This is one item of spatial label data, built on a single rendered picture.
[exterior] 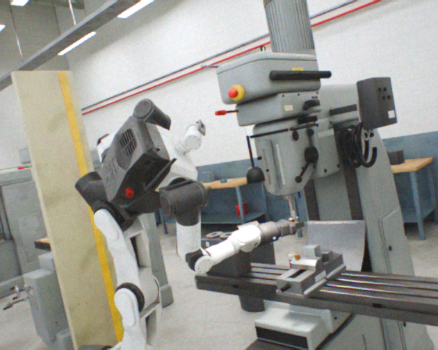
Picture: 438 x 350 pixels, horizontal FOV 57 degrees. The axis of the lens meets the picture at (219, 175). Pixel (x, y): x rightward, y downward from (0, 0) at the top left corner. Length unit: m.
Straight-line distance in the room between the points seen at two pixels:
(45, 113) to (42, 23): 8.96
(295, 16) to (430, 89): 4.06
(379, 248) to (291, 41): 1.08
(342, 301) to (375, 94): 0.85
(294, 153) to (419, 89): 4.31
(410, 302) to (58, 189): 2.28
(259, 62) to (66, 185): 1.87
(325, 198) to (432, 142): 3.85
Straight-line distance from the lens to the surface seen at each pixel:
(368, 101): 1.81
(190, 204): 1.40
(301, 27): 1.97
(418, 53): 5.91
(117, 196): 1.52
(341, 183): 2.10
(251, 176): 1.56
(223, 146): 7.62
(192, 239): 1.49
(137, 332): 1.82
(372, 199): 2.11
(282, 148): 1.68
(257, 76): 1.57
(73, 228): 3.04
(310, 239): 2.21
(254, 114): 1.69
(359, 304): 1.69
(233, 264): 2.01
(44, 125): 3.02
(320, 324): 1.76
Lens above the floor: 1.58
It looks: 5 degrees down
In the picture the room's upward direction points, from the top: 11 degrees counter-clockwise
